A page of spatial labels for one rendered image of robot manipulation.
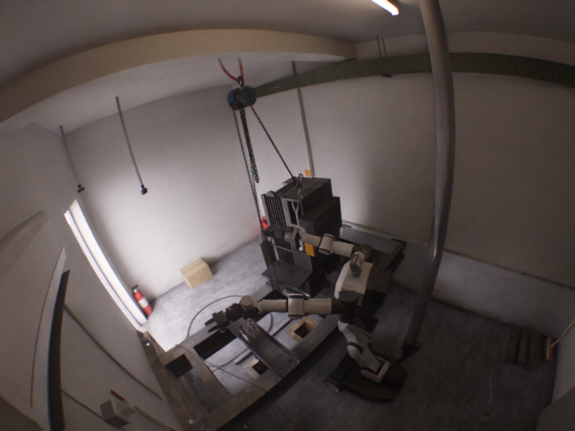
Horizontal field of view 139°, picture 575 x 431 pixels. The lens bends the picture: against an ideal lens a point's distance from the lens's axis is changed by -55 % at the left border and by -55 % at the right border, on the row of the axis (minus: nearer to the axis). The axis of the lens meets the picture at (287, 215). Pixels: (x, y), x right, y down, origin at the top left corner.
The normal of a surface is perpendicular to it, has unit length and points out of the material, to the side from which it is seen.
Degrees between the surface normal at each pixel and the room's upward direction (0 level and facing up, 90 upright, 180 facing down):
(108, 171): 90
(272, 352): 0
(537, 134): 90
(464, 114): 90
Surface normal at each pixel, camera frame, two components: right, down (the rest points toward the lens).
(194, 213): 0.68, 0.22
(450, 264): -0.71, 0.43
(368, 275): -0.06, -0.84
